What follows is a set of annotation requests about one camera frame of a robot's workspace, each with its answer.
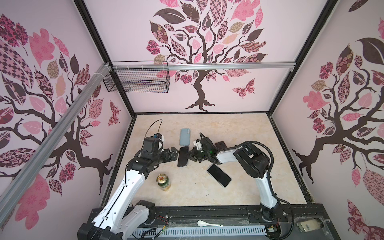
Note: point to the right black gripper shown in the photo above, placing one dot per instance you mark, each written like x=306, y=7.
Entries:
x=193, y=157

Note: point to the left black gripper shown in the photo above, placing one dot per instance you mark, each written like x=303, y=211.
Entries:
x=174, y=155

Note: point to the black smartphone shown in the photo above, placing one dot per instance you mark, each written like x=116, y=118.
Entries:
x=183, y=157

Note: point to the light blue phone case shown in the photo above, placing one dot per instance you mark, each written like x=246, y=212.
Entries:
x=185, y=137

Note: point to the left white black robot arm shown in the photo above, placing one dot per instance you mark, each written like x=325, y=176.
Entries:
x=117, y=220

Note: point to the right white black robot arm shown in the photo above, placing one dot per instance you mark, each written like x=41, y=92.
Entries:
x=255, y=158

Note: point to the phone with pink case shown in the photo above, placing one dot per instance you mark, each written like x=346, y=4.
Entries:
x=221, y=145

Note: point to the phone with white case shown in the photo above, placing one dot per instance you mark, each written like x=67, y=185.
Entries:
x=219, y=175

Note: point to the green gold drink can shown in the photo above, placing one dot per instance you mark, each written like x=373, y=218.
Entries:
x=163, y=182

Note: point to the white plastic spoon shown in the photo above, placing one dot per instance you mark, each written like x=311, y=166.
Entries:
x=205, y=224

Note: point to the beige box under bench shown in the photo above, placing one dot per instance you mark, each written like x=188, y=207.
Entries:
x=310, y=225

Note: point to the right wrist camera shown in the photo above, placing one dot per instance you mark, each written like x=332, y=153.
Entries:
x=198, y=145

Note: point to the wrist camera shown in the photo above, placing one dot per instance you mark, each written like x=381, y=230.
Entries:
x=160, y=138
x=198, y=145

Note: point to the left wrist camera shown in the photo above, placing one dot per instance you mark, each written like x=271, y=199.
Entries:
x=160, y=138

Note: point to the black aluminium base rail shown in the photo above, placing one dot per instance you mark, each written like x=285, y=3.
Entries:
x=249, y=213

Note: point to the black wire basket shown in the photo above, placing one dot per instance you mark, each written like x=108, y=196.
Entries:
x=138, y=77

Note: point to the back aluminium wall rail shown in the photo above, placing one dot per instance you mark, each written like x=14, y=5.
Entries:
x=188, y=67

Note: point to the aluminium wall rail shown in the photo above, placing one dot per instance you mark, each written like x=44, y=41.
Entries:
x=188, y=67
x=23, y=180

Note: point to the white slotted cable duct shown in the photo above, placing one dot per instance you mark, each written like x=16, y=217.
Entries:
x=178, y=232

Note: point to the left aluminium wall rail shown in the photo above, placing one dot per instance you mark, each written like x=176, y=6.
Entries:
x=23, y=180

